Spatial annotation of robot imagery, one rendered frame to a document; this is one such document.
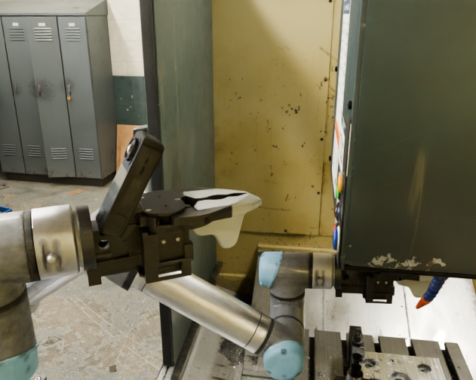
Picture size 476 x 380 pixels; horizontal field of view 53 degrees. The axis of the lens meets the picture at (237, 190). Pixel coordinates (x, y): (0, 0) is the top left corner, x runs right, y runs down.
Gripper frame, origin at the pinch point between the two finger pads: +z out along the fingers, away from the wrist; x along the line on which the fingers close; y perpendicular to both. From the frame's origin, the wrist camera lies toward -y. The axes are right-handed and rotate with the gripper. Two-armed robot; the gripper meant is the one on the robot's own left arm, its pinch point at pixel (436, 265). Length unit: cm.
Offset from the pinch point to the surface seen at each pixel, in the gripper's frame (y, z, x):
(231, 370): 72, -54, -49
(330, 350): 48, -19, -33
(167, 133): -19, -64, -35
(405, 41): -45, -14, 33
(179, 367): 56, -66, -30
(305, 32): -42, -28, -100
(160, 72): -36, -64, -32
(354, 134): -34, -19, 32
